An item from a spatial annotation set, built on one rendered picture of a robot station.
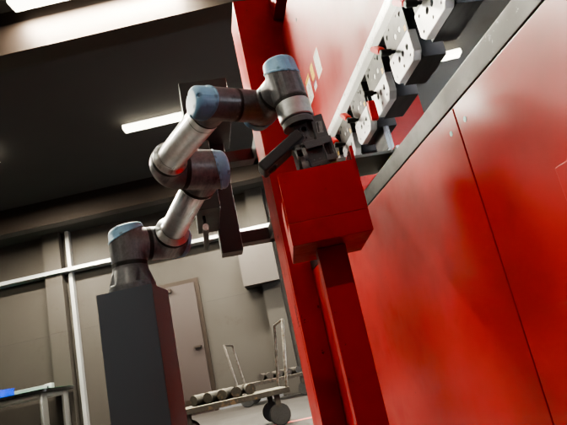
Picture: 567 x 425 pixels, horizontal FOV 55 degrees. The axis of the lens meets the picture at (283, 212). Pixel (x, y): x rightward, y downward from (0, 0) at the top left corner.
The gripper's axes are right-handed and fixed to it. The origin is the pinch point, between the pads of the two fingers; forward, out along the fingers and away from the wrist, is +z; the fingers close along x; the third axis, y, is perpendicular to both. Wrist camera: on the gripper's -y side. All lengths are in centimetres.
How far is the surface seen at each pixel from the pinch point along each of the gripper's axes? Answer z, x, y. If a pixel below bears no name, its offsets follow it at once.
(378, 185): -9.4, 29.9, 21.3
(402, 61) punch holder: -37, 19, 36
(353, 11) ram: -70, 42, 36
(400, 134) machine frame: -63, 147, 70
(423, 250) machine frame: 12.3, 13.2, 21.8
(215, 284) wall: -134, 815, -102
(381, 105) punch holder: -35, 39, 33
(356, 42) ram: -61, 46, 35
